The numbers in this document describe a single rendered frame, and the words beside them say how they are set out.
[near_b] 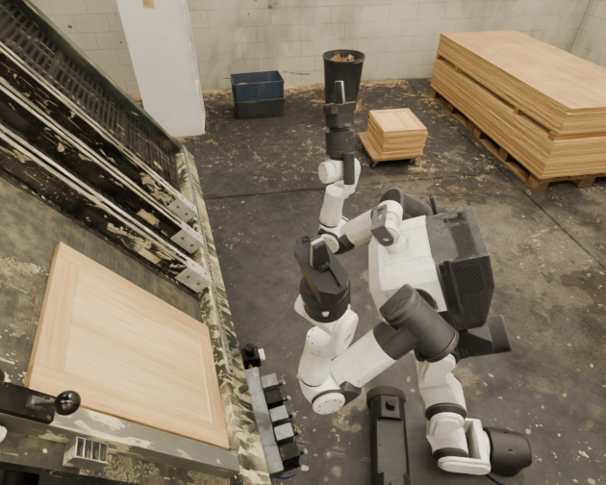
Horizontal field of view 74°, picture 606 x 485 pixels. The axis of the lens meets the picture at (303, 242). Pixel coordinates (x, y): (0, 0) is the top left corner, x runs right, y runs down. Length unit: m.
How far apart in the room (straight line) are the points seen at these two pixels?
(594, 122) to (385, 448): 3.17
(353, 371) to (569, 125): 3.37
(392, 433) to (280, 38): 5.11
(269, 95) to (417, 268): 4.31
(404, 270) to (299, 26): 5.25
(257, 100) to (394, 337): 4.44
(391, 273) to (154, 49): 3.96
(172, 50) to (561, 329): 4.09
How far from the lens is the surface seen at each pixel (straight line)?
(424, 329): 0.93
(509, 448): 2.01
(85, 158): 1.55
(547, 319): 3.06
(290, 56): 6.13
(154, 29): 4.61
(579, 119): 4.09
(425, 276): 1.01
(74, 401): 0.76
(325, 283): 0.64
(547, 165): 4.16
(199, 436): 1.18
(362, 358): 0.97
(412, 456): 2.07
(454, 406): 1.62
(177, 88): 4.74
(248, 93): 5.11
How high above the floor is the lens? 2.04
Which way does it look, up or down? 40 degrees down
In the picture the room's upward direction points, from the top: straight up
